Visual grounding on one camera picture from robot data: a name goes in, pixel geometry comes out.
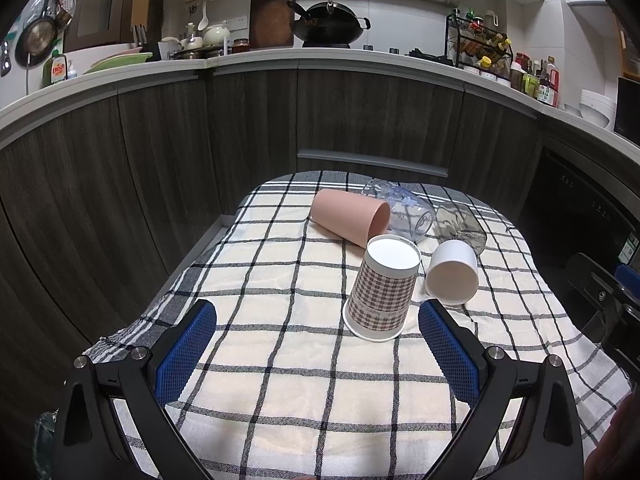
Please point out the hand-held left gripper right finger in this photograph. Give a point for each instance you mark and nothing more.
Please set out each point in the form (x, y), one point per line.
(450, 360)

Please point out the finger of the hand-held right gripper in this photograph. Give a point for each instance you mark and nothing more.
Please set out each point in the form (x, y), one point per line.
(602, 327)
(627, 282)

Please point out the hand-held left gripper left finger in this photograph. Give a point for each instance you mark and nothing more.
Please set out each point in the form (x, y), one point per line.
(185, 355)

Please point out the white cup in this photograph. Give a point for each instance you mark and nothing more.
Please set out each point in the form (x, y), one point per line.
(452, 275)

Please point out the plaid paper cup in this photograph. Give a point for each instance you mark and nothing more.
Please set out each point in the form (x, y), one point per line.
(382, 295)

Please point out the grey glass cup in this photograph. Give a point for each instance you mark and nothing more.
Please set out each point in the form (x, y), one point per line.
(460, 225)

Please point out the clear printed glass cup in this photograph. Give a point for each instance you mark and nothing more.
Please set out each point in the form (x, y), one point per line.
(407, 210)

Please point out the pink plastic cup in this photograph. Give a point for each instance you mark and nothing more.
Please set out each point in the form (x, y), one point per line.
(345, 212)

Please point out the black built-in dishwasher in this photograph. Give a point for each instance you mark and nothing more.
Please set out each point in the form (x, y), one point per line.
(575, 200)

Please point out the black white checked cloth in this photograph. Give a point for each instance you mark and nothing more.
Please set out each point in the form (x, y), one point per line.
(280, 310)

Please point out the black countertop appliance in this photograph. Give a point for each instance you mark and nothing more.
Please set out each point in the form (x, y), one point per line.
(629, 107)

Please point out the stack of white bowls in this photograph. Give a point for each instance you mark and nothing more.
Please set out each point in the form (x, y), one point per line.
(595, 107)

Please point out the wood-grain kitchen cabinets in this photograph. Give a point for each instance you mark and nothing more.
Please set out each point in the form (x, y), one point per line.
(150, 160)

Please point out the green label sauce bottle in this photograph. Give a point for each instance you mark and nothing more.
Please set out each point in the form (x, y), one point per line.
(547, 92)

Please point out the black spice rack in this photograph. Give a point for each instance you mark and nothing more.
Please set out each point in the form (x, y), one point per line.
(480, 45)

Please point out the green plate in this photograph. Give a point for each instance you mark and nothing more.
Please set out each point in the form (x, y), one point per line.
(120, 62)

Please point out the small white pot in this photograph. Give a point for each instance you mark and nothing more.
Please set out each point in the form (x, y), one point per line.
(171, 45)

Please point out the green dish soap bottle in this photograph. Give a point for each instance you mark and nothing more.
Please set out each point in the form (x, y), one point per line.
(55, 70)

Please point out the red jar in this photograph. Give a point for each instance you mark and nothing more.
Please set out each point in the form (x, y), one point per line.
(241, 46)

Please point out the knife block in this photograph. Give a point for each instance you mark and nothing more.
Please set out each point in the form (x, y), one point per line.
(145, 42)

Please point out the white teapot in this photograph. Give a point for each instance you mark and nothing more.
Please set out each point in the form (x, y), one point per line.
(216, 35)

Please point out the white ladle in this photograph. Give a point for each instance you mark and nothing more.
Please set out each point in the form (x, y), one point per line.
(203, 17)

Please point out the wooden cutting board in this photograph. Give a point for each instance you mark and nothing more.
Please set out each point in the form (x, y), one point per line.
(270, 20)

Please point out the hanging steel pan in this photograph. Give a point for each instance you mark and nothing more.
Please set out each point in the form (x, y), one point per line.
(35, 40)

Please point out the black wok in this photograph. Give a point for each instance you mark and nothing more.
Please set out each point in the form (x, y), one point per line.
(330, 25)

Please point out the steel colander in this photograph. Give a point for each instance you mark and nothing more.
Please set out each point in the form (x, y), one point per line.
(52, 7)

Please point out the brown wall cabinet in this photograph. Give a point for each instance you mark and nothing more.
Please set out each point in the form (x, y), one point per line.
(105, 0)

